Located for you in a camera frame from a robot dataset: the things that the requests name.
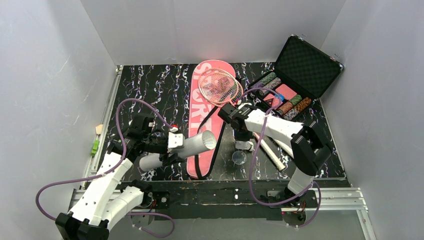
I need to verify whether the white shuttlecock front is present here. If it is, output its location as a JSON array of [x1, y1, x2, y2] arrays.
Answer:
[[234, 140, 254, 152]]

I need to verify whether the white shuttlecock tube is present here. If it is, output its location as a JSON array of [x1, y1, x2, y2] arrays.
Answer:
[[139, 130, 217, 172]]

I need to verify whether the clear round tube lid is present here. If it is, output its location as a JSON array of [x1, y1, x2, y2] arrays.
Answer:
[[231, 150, 247, 165]]

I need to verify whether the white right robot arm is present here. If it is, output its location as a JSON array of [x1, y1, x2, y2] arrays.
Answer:
[[218, 103, 332, 194]]

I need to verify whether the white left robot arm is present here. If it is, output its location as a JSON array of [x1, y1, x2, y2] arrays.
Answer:
[[55, 114, 185, 240]]

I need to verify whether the pink badminton racket upper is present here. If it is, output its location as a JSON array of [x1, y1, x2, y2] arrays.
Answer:
[[198, 68, 303, 158]]

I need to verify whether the pink badminton racket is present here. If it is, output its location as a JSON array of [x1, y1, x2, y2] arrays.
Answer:
[[202, 76, 287, 172], [198, 68, 303, 158]]

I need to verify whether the pink badminton racket lower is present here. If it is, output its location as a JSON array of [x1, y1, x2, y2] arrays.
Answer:
[[202, 76, 287, 172]]

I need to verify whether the pink racket bag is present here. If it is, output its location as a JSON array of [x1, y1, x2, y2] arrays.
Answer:
[[188, 59, 236, 178]]

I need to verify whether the blue dealer chip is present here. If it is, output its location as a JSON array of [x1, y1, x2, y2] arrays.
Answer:
[[274, 94, 285, 102]]

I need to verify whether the pink playing card deck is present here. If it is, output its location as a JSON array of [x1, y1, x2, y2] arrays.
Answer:
[[275, 84, 297, 100]]

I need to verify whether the black poker chip case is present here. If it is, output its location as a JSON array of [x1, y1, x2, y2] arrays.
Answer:
[[246, 34, 344, 121]]

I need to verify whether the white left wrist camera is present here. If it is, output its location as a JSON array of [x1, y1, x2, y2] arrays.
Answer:
[[167, 132, 185, 149]]

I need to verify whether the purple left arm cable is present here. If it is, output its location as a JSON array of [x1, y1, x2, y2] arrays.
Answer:
[[35, 98, 176, 239]]

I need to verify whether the green clip on wall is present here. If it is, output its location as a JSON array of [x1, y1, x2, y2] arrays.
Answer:
[[90, 139, 100, 157]]

